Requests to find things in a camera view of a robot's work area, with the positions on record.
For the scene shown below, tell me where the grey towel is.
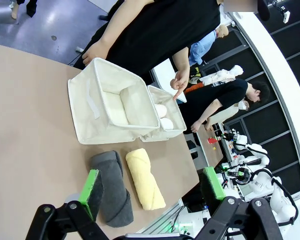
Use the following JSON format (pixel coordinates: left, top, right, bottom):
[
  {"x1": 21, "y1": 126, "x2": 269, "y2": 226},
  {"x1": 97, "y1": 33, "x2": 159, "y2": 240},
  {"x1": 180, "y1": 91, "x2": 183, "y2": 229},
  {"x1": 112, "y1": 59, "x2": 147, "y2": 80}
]
[{"x1": 89, "y1": 150, "x2": 135, "y2": 228}]

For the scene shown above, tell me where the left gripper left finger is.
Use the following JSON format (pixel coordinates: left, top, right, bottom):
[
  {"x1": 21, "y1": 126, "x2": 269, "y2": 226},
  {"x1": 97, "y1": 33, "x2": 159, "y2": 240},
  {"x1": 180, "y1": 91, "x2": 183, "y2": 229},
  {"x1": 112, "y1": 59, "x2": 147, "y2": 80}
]
[{"x1": 26, "y1": 168, "x2": 110, "y2": 240}]

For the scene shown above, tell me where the white garment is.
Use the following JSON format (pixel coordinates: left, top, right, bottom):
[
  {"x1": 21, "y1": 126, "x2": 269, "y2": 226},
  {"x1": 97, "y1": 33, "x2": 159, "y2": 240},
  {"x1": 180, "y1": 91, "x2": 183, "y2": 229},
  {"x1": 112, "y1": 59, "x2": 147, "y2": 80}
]
[{"x1": 199, "y1": 64, "x2": 245, "y2": 87}]

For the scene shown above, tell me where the yellow towel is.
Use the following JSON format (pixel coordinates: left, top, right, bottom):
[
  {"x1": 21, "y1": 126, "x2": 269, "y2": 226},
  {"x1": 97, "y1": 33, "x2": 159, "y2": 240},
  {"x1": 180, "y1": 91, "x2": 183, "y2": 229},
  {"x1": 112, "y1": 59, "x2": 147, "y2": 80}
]
[{"x1": 125, "y1": 147, "x2": 167, "y2": 211}]

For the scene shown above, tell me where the person's right hand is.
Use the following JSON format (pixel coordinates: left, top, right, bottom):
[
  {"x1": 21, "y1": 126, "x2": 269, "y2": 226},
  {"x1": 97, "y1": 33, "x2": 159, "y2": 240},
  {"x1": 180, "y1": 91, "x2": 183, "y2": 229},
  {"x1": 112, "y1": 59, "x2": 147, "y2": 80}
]
[{"x1": 81, "y1": 41, "x2": 111, "y2": 66}]

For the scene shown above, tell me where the person's left hand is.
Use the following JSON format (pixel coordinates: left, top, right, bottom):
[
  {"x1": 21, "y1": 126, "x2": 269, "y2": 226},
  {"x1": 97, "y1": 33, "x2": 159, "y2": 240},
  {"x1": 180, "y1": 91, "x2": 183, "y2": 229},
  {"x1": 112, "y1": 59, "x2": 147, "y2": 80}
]
[{"x1": 169, "y1": 68, "x2": 191, "y2": 102}]

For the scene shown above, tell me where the bald figure in blue shirt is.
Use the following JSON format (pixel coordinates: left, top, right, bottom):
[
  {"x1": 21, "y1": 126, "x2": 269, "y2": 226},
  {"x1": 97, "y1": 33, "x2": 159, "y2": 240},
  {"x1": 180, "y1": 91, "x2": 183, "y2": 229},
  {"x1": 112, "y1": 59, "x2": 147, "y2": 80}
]
[{"x1": 189, "y1": 24, "x2": 230, "y2": 66}]

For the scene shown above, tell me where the person's left forearm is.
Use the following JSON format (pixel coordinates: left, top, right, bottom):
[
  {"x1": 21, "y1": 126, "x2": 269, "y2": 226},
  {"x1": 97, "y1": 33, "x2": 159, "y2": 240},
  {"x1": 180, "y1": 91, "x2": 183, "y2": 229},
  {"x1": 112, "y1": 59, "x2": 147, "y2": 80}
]
[{"x1": 171, "y1": 46, "x2": 191, "y2": 73}]

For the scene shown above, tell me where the person's right forearm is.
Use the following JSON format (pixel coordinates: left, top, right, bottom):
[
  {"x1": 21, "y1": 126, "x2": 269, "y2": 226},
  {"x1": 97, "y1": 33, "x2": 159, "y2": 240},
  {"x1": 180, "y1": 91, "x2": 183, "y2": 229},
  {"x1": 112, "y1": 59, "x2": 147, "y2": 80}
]
[{"x1": 98, "y1": 0, "x2": 155, "y2": 50}]

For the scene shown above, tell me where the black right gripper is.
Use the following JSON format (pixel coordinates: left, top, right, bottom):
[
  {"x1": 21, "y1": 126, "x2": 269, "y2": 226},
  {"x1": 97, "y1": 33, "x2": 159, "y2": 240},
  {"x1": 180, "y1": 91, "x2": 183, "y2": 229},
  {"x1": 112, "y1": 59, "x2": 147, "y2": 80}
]
[{"x1": 233, "y1": 167, "x2": 251, "y2": 185}]

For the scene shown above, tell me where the brown work table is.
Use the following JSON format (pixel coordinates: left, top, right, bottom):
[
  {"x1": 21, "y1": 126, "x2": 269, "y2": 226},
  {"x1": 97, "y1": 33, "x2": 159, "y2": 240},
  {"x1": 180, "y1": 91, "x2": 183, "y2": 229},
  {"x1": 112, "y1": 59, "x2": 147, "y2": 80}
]
[{"x1": 196, "y1": 123, "x2": 225, "y2": 171}]

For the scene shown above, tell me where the white robot arm with cables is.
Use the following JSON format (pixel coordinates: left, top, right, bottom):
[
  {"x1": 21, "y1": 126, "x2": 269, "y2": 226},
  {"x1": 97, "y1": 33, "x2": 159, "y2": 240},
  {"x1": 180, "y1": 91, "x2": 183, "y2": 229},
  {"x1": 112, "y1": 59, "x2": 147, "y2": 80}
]
[{"x1": 229, "y1": 133, "x2": 271, "y2": 167}]

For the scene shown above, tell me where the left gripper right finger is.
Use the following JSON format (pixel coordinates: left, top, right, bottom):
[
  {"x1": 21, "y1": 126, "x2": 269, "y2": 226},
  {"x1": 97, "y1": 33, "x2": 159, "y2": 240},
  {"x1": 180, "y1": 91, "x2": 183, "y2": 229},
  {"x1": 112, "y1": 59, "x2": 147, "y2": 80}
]
[{"x1": 194, "y1": 166, "x2": 283, "y2": 240}]

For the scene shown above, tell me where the cream fabric basket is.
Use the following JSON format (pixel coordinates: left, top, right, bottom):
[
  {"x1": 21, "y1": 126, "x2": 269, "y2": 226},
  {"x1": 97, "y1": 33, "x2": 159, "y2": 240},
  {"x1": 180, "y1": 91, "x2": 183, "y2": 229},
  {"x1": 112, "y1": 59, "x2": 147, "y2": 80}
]
[
  {"x1": 139, "y1": 84, "x2": 188, "y2": 143},
  {"x1": 67, "y1": 57, "x2": 161, "y2": 145}
]

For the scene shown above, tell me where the masked person in black t-shirt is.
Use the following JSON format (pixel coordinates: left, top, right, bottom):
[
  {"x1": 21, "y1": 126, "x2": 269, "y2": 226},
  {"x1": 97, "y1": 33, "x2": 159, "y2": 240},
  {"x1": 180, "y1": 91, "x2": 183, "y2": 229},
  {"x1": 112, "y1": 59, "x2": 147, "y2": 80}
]
[{"x1": 178, "y1": 78, "x2": 271, "y2": 133}]

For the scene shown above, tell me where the white table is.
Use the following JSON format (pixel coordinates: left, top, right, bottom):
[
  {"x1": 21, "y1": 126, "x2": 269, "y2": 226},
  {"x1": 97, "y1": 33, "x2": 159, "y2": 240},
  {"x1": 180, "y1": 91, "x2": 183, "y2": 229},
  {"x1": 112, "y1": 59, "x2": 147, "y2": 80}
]
[{"x1": 151, "y1": 58, "x2": 188, "y2": 104}]

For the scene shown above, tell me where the white towel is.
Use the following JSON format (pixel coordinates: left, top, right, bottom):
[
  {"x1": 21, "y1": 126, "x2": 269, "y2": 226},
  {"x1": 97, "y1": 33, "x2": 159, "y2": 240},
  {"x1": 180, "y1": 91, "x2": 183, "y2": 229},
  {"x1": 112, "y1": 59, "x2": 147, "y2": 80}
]
[{"x1": 159, "y1": 117, "x2": 175, "y2": 130}]

